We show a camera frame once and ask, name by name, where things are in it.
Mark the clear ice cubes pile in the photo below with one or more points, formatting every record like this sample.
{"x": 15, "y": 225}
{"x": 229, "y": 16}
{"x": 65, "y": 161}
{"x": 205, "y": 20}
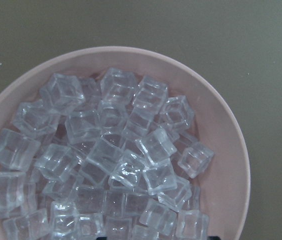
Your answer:
{"x": 109, "y": 157}

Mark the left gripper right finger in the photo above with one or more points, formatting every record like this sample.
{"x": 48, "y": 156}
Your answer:
{"x": 213, "y": 238}

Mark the pink bowl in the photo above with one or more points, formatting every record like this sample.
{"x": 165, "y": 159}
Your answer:
{"x": 225, "y": 185}

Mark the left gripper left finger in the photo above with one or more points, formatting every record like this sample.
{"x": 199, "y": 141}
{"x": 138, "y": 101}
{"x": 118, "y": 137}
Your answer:
{"x": 102, "y": 238}

